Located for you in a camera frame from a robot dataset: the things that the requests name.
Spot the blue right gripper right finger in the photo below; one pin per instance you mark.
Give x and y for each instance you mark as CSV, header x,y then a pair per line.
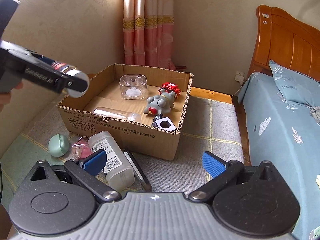
x,y
213,164

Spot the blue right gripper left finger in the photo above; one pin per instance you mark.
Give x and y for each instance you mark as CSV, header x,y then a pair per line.
x,y
94,163

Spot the pink clear small box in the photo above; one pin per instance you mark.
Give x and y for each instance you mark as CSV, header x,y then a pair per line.
x,y
81,148

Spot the white plastic bottle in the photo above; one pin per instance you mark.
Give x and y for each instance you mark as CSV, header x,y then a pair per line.
x,y
118,171

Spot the mint green egg case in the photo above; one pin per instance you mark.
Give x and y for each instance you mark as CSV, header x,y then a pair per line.
x,y
58,145

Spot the fish oil capsule bottle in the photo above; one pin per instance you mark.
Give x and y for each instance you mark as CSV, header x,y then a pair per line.
x,y
79,85

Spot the black folding mirror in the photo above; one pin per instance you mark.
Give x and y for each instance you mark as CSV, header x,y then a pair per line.
x,y
138,171

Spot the black toy train red wheels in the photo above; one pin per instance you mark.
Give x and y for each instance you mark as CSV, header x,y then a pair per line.
x,y
163,123

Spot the grey rubber toy animal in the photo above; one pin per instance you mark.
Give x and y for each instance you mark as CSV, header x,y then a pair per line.
x,y
160,104

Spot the clear square plastic container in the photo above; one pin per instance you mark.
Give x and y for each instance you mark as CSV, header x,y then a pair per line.
x,y
133,86

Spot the person left hand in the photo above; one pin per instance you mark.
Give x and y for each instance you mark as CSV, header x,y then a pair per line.
x,y
5,98

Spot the checked grey green blanket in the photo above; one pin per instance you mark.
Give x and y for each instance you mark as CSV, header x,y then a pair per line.
x,y
209,125

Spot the clear plastic tube bottle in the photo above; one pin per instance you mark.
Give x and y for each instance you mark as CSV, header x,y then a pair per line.
x,y
119,114

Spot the open cardboard box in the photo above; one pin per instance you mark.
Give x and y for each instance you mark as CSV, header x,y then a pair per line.
x,y
142,107

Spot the blue floral bed sheet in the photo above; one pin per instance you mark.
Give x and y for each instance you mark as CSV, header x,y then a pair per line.
x,y
288,136

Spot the red toy train car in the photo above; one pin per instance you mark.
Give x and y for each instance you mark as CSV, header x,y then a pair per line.
x,y
170,87

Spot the blue floral pillow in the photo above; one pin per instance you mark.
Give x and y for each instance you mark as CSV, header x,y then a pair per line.
x,y
295,87

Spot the pink curtain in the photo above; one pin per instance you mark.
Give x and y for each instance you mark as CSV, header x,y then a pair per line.
x,y
148,33

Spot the wooden bed headboard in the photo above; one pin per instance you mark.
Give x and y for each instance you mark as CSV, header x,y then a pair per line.
x,y
285,40

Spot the white wall socket plug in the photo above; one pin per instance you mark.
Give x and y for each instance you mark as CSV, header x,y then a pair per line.
x,y
239,77

